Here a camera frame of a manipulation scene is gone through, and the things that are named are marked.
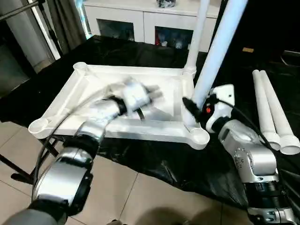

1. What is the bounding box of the white plastic table leg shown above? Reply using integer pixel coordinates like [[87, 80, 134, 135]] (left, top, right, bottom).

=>
[[259, 70, 300, 155], [184, 0, 249, 129], [183, 0, 211, 76], [252, 69, 282, 150]]

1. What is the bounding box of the black glossy mat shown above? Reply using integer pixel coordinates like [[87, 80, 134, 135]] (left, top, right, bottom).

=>
[[0, 34, 300, 209]]

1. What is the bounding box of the white cabinet with glass doors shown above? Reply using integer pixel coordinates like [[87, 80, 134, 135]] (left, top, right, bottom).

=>
[[83, 0, 221, 53]]

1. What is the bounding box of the dark object on cabinet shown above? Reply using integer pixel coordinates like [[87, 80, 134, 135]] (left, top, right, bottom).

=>
[[156, 0, 177, 8]]

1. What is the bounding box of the long black bar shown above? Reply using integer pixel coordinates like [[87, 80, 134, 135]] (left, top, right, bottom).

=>
[[281, 50, 300, 60]]

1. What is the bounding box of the grey curtain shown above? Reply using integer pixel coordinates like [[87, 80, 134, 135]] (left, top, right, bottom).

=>
[[46, 0, 88, 53]]

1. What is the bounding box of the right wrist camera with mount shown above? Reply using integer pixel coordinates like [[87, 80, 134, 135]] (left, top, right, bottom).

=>
[[205, 84, 235, 132]]

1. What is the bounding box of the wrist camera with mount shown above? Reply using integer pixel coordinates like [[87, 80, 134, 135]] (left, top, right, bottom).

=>
[[120, 78, 153, 117], [205, 84, 235, 132]]

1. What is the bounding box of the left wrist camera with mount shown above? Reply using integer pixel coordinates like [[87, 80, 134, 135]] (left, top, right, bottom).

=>
[[120, 78, 153, 117]]

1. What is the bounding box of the black camera tripod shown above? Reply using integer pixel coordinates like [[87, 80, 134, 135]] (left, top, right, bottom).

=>
[[0, 0, 64, 60]]

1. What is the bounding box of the black folding table frame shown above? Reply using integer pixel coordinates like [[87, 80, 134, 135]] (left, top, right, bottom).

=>
[[0, 137, 60, 186]]

